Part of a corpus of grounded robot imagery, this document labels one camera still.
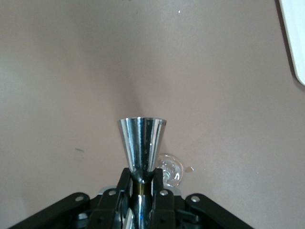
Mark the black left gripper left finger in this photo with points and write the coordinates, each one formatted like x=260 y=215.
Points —
x=107 y=210

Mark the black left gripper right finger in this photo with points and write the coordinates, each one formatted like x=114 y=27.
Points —
x=166 y=210

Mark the steel double jigger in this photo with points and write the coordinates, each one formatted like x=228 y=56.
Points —
x=143 y=143

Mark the clear stemmed wine glass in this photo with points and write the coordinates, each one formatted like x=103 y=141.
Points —
x=175 y=167

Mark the brown table mat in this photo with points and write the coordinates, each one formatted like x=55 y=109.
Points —
x=71 y=71

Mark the cream rabbit print tray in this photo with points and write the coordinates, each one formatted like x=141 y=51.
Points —
x=297 y=35

